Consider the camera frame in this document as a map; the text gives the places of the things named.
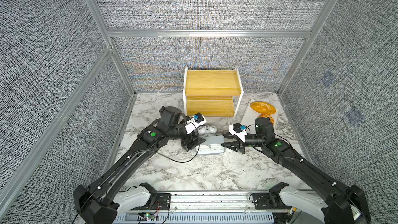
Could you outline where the grey rectangular alarm clock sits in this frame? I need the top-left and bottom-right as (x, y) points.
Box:
(197, 135), (226, 156)

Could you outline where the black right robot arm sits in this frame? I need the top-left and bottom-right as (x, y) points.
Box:
(223, 118), (371, 224)

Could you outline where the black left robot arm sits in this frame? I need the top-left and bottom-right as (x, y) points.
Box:
(73, 106), (206, 224)

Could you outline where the white twin bell alarm clock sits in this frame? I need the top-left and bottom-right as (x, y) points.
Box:
(197, 125), (217, 136)

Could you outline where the white and wood shelf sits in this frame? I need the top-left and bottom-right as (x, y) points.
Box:
(182, 67), (244, 118)

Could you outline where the white cutting board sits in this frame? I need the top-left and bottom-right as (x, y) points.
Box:
(240, 100), (279, 130)

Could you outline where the glazed bagel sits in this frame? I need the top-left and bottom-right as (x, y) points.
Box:
(259, 114), (275, 125)

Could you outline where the oval bread loaf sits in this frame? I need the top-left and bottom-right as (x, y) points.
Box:
(250, 101), (277, 115)

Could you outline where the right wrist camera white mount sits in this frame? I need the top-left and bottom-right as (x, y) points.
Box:
(229, 123), (247, 143)

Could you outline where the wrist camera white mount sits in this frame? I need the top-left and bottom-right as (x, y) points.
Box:
(185, 113), (207, 134)
(229, 123), (247, 143)

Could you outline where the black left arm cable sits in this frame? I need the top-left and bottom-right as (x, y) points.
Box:
(124, 121), (201, 164)

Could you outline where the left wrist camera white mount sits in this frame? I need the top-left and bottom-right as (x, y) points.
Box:
(185, 113), (207, 134)

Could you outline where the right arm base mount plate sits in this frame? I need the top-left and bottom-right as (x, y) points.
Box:
(249, 193), (291, 210)

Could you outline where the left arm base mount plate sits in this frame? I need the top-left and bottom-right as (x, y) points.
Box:
(148, 193), (172, 211)

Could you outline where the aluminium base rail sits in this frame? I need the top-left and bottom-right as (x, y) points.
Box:
(83, 189), (340, 224)

